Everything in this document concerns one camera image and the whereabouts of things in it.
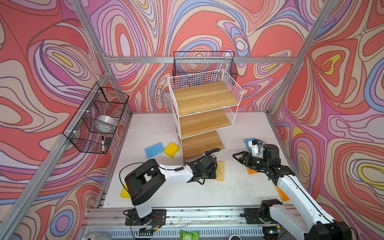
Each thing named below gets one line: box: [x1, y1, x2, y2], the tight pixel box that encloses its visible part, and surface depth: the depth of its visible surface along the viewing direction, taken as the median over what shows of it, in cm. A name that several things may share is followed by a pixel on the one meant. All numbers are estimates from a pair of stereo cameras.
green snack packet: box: [179, 229, 200, 240], surface depth 69 cm
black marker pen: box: [101, 136, 105, 153], surface depth 73 cm
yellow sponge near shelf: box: [163, 142, 180, 158], surface depth 98 cm
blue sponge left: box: [144, 142, 165, 159], surface depth 99 cm
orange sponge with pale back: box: [216, 160, 225, 182], surface depth 88 cm
